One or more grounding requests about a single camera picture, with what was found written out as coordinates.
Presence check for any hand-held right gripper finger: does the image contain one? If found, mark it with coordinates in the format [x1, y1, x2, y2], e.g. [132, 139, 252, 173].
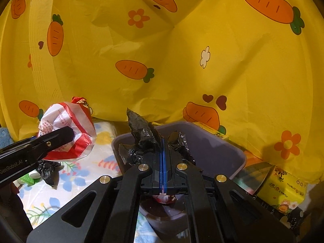
[164, 139, 297, 243]
[27, 138, 164, 243]

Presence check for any grey purple plastic bin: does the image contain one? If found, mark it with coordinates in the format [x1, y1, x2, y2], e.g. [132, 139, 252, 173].
[111, 121, 247, 236]

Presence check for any red white plastic bag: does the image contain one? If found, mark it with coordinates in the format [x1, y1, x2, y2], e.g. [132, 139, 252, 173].
[37, 96, 97, 161]

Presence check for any green knitted cloth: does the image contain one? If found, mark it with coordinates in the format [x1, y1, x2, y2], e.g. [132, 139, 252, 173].
[17, 175, 35, 186]

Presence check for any white floral tablecloth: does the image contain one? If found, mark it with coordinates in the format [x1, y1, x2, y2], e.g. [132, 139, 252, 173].
[13, 121, 159, 243]

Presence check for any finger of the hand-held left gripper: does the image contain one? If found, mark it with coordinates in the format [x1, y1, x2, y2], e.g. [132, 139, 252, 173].
[25, 126, 76, 163]

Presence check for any small black plastic bag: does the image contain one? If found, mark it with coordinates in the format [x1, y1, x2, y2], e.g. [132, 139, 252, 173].
[35, 161, 62, 187]

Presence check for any yellow carrot print cloth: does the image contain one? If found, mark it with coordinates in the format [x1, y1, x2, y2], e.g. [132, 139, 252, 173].
[0, 0, 324, 184]

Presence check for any dark printed box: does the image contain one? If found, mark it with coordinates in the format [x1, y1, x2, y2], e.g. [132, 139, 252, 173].
[256, 195, 312, 234]

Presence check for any red white plastic scrap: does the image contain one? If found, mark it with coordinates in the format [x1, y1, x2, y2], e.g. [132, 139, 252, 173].
[153, 192, 177, 204]

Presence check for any blue fuzzy cloth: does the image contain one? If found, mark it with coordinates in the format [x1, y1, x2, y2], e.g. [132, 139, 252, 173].
[0, 128, 14, 150]

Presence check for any yellow cardboard box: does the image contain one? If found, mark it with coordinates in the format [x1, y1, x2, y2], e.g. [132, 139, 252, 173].
[192, 121, 230, 141]

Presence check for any shiny grey packet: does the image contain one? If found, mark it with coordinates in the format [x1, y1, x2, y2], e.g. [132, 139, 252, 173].
[233, 162, 275, 196]

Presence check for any yellow tissue pack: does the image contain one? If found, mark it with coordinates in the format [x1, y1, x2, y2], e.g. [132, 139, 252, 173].
[256, 164, 308, 213]

